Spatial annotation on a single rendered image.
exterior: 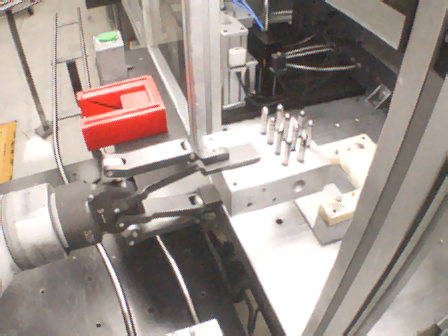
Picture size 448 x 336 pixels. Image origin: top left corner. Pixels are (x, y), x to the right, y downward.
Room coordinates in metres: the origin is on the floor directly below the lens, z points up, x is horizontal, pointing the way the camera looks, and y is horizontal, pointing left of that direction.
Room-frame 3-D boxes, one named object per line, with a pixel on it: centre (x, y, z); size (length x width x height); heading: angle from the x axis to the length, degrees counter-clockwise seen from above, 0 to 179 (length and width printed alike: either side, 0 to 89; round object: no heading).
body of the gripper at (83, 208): (0.27, 0.14, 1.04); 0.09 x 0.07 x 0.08; 111
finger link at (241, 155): (0.32, 0.00, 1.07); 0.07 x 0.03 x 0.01; 111
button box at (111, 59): (0.73, 0.24, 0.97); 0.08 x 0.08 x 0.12; 21
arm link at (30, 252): (0.24, 0.21, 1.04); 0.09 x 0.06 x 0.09; 21
